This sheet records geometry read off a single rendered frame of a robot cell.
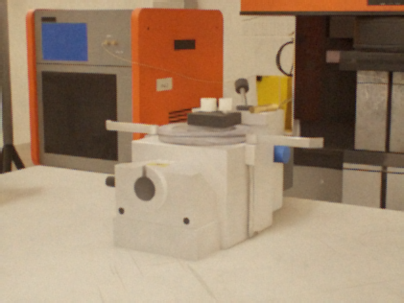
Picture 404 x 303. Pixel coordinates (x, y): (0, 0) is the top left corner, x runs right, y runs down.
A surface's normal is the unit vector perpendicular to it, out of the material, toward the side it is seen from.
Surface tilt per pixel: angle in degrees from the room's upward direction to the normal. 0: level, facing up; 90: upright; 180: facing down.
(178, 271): 0
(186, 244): 90
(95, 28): 90
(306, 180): 90
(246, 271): 0
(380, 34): 90
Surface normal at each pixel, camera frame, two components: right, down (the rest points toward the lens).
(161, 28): 0.86, 0.09
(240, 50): -0.51, 0.15
